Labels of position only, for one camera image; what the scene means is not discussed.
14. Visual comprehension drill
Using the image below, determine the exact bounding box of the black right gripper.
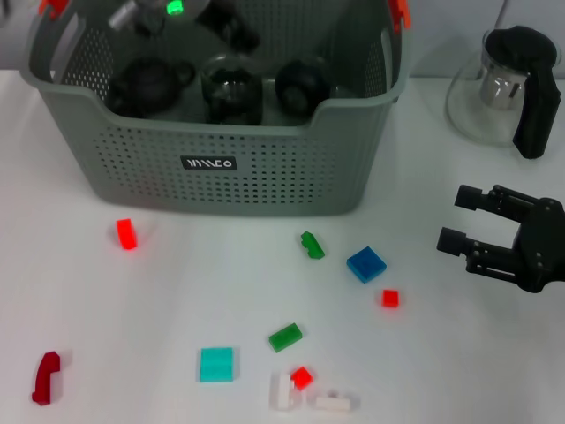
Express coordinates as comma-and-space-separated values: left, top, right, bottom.
436, 184, 565, 293

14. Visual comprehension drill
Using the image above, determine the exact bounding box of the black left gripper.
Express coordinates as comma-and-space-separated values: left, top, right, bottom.
193, 2, 261, 50

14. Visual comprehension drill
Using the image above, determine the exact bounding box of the grey perforated storage bin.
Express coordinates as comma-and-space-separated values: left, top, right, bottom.
19, 0, 414, 220

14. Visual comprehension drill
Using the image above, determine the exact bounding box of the black clay teapot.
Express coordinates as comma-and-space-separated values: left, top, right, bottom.
108, 57, 196, 118

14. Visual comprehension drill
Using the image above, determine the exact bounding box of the blue square plate brick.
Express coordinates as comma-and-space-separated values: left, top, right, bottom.
346, 246, 388, 284

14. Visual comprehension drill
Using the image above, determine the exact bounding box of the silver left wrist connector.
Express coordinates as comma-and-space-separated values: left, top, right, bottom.
108, 2, 140, 28

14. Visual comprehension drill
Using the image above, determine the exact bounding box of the green stepped brick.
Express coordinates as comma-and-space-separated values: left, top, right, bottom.
300, 230, 326, 260

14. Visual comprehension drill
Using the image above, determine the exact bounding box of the green rectangular brick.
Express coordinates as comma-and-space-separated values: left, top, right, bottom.
267, 322, 305, 353

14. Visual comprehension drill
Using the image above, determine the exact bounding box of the white long brick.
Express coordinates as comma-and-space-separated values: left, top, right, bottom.
314, 390, 357, 412

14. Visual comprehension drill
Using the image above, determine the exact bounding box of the orange-red rectangular brick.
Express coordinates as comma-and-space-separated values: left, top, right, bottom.
116, 218, 139, 251

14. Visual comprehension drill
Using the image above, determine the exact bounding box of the teal square plate brick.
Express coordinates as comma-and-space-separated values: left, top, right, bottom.
199, 347, 234, 383

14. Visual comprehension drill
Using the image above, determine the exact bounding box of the dark red curved brick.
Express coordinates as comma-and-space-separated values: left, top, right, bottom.
30, 351, 62, 406

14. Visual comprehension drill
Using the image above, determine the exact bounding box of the glass teapot black handle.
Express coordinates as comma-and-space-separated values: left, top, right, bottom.
445, 25, 564, 161

